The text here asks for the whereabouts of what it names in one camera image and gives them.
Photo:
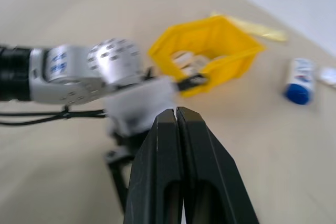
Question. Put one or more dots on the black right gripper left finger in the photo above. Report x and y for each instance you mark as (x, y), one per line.
(157, 169)

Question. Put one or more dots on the yellow plastic bin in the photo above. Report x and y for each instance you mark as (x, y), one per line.
(231, 40)

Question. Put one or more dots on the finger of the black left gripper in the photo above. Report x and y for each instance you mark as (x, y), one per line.
(193, 81)

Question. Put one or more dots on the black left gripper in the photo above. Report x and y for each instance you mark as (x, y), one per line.
(123, 145)

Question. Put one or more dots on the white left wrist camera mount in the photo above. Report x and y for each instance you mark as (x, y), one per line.
(139, 100)

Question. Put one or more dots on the white garlic clove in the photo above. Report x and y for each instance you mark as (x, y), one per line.
(181, 57)

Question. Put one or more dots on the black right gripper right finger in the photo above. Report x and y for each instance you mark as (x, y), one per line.
(207, 171)

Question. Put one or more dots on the white bottle with blue cap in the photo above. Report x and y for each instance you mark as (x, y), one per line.
(300, 82)

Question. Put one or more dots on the yellow plastic bag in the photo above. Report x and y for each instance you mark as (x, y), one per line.
(257, 28)

